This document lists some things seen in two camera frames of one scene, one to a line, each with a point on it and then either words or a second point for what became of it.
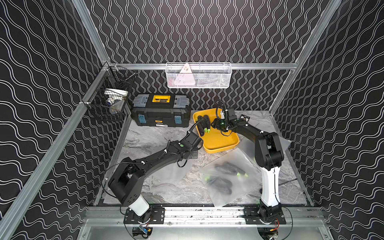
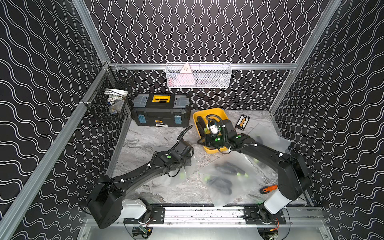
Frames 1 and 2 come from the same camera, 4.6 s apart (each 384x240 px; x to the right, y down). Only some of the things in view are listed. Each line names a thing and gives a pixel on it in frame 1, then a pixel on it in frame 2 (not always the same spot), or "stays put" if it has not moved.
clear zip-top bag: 233,178 stays put
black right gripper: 215,124 → 207,141
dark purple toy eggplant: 228,167 stays put
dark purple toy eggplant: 222,185 stays put
